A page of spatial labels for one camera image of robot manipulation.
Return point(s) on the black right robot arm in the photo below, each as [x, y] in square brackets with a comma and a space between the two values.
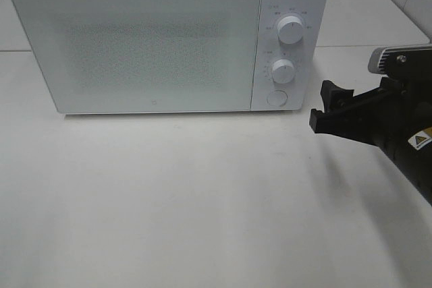
[416, 166]

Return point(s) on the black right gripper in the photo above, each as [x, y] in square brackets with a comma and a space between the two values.
[396, 116]

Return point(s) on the white microwave knob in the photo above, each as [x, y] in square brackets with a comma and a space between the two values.
[283, 71]
[290, 29]

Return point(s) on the round white door release button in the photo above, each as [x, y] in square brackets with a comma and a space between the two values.
[277, 98]

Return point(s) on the white microwave door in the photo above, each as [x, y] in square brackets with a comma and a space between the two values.
[138, 56]

